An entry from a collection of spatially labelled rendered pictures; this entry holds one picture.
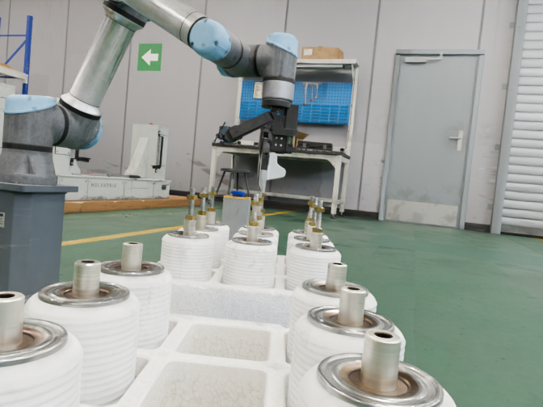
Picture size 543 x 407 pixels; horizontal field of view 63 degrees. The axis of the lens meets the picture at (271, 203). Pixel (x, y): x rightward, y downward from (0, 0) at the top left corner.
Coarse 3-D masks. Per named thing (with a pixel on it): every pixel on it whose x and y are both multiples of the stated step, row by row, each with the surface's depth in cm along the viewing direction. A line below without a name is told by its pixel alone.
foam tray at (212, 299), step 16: (176, 288) 76; (192, 288) 76; (208, 288) 75; (224, 288) 75; (240, 288) 76; (256, 288) 77; (176, 304) 76; (192, 304) 76; (208, 304) 76; (224, 304) 76; (240, 304) 75; (256, 304) 75; (272, 304) 75; (288, 304) 75; (240, 320) 76; (256, 320) 76; (272, 320) 75; (288, 320) 75
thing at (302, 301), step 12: (300, 288) 50; (300, 300) 48; (312, 300) 47; (324, 300) 47; (336, 300) 47; (372, 300) 49; (300, 312) 48; (288, 336) 51; (288, 348) 51; (288, 360) 50
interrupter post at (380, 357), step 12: (372, 336) 27; (384, 336) 28; (396, 336) 27; (372, 348) 27; (384, 348) 26; (396, 348) 26; (372, 360) 27; (384, 360) 26; (396, 360) 26; (360, 372) 28; (372, 372) 27; (384, 372) 26; (396, 372) 27; (372, 384) 26; (384, 384) 26; (396, 384) 27
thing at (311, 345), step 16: (304, 320) 39; (304, 336) 37; (320, 336) 36; (336, 336) 36; (400, 336) 38; (304, 352) 37; (320, 352) 35; (336, 352) 35; (352, 352) 34; (400, 352) 37; (304, 368) 37; (288, 400) 39
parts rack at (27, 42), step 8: (0, 24) 602; (24, 40) 588; (24, 56) 585; (24, 64) 585; (0, 72) 549; (8, 72) 560; (16, 72) 571; (24, 72) 586; (24, 80) 585; (24, 88) 586
